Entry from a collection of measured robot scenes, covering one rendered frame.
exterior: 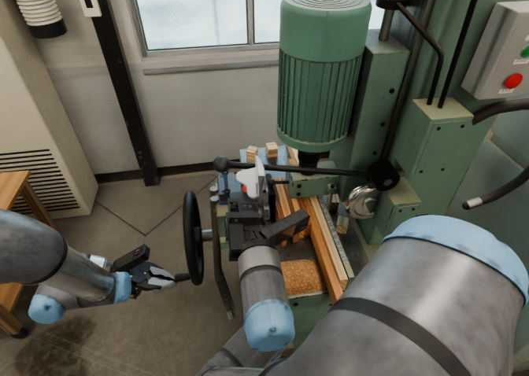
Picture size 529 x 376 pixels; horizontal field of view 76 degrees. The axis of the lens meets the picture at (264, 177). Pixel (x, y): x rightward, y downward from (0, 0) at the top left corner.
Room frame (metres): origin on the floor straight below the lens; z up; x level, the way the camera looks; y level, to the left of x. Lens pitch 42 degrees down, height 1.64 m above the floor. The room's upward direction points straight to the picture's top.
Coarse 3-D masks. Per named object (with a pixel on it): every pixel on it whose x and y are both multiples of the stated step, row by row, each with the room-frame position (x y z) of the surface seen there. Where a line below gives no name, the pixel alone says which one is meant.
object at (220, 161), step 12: (216, 168) 0.52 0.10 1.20; (228, 168) 0.53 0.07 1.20; (240, 168) 0.54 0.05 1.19; (264, 168) 0.54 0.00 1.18; (276, 168) 0.55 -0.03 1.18; (288, 168) 0.55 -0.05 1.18; (300, 168) 0.56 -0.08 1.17; (312, 168) 0.57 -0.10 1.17; (324, 168) 0.57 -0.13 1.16; (372, 168) 0.60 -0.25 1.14; (384, 168) 0.59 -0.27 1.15; (372, 180) 0.58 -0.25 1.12; (384, 180) 0.57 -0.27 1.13; (396, 180) 0.57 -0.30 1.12
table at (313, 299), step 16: (240, 160) 0.95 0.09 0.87; (272, 160) 0.92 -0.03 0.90; (288, 160) 0.92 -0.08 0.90; (224, 240) 0.60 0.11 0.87; (288, 240) 0.58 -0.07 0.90; (304, 240) 0.58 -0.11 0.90; (288, 256) 0.52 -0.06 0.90; (304, 256) 0.52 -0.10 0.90; (320, 272) 0.48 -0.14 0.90; (304, 304) 0.41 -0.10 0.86; (320, 304) 0.42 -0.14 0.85
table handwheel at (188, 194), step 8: (192, 192) 0.74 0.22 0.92; (184, 200) 0.68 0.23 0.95; (192, 200) 0.69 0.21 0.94; (184, 208) 0.64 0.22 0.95; (192, 208) 0.65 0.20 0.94; (184, 216) 0.62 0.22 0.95; (192, 216) 0.63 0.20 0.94; (184, 224) 0.60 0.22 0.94; (192, 224) 0.60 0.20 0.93; (200, 224) 0.76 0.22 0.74; (184, 232) 0.58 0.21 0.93; (192, 232) 0.58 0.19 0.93; (200, 232) 0.66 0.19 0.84; (208, 232) 0.66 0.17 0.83; (184, 240) 0.57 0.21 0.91; (192, 240) 0.57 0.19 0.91; (200, 240) 0.64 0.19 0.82; (208, 240) 0.65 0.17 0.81; (192, 248) 0.55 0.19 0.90; (200, 248) 0.70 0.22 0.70; (192, 256) 0.54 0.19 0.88; (200, 256) 0.67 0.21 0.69; (192, 264) 0.52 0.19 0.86; (200, 264) 0.64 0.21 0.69; (192, 272) 0.52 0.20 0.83; (200, 272) 0.60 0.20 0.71; (192, 280) 0.52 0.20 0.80; (200, 280) 0.53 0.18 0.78
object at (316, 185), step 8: (336, 168) 0.72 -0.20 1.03; (288, 176) 0.71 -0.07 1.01; (296, 176) 0.69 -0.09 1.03; (304, 176) 0.69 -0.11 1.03; (312, 176) 0.69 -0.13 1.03; (320, 176) 0.69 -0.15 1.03; (328, 176) 0.69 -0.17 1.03; (336, 176) 0.69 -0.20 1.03; (288, 184) 0.71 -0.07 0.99; (296, 184) 0.67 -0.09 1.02; (304, 184) 0.67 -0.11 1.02; (312, 184) 0.68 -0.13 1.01; (320, 184) 0.68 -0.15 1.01; (336, 184) 0.69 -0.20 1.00; (296, 192) 0.67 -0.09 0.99; (304, 192) 0.67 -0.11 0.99; (312, 192) 0.68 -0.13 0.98; (320, 192) 0.68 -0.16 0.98; (328, 192) 0.69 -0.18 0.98; (336, 192) 0.69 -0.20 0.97
